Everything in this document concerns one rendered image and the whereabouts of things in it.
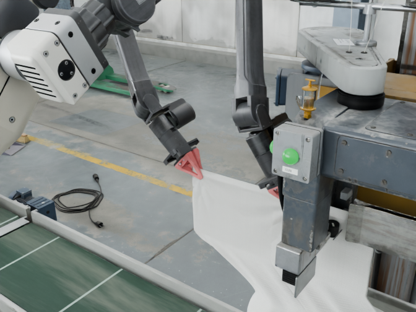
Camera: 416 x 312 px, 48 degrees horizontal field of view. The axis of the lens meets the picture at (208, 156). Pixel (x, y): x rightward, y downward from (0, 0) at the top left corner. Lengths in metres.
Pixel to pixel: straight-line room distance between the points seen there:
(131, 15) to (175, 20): 6.90
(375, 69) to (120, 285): 1.41
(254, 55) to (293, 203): 0.37
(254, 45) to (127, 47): 0.40
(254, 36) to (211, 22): 6.25
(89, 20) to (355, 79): 0.49
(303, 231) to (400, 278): 0.64
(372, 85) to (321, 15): 5.56
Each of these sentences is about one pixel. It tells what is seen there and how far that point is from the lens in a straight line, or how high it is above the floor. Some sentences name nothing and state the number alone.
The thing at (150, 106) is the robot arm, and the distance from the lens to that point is 1.28.
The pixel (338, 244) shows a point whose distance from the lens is 1.15.
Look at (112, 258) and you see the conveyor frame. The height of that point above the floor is 0.38.
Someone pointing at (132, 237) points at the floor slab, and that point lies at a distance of 2.99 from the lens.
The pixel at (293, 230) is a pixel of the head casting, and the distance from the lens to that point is 0.97.
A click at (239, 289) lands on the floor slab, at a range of 2.56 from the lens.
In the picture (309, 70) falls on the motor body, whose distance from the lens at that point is 1.31.
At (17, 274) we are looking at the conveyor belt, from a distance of 2.19.
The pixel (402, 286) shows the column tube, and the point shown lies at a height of 0.70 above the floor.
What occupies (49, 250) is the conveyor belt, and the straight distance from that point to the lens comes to 2.29.
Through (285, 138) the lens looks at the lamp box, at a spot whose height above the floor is 1.32.
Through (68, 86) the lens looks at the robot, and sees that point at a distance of 0.84.
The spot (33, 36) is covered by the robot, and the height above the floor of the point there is 1.49.
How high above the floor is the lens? 1.62
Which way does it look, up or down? 24 degrees down
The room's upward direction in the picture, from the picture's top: straight up
